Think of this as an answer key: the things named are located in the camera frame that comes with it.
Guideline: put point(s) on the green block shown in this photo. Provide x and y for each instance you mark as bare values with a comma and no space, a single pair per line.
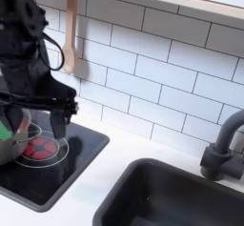
4,131

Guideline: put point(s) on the steel pot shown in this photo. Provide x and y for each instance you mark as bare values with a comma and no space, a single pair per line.
12,150

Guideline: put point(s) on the red burner disc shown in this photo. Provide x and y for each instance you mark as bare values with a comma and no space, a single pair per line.
39,148

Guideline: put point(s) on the black stove top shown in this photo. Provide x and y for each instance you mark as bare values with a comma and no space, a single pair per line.
79,160

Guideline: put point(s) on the wooden spoon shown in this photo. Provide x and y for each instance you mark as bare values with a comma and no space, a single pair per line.
70,55

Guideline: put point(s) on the dark grey sink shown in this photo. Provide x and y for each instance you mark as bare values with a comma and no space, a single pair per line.
165,198

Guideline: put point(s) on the grey tap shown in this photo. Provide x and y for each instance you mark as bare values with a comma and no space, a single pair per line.
219,160

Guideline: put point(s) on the wooden microwave shelf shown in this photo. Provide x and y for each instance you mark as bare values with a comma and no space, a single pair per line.
178,4

